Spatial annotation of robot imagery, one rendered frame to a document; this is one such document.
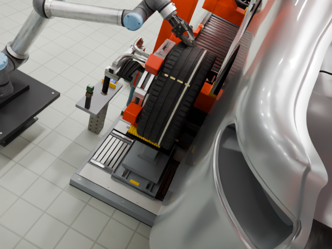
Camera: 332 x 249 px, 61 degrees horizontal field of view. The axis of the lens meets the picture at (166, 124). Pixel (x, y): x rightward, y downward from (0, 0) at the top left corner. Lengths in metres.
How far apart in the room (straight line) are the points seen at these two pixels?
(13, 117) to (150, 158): 1.02
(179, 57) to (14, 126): 1.24
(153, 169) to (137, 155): 0.17
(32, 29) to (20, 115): 0.61
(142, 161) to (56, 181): 0.64
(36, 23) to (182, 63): 0.98
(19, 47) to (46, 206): 1.09
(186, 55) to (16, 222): 1.49
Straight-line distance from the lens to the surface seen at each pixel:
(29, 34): 2.11
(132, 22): 1.56
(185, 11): 2.00
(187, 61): 1.56
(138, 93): 1.55
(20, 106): 2.32
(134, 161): 2.17
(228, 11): 3.99
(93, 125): 2.50
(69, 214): 2.15
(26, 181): 2.28
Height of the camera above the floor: 1.96
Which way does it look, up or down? 44 degrees down
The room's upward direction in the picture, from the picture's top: 25 degrees clockwise
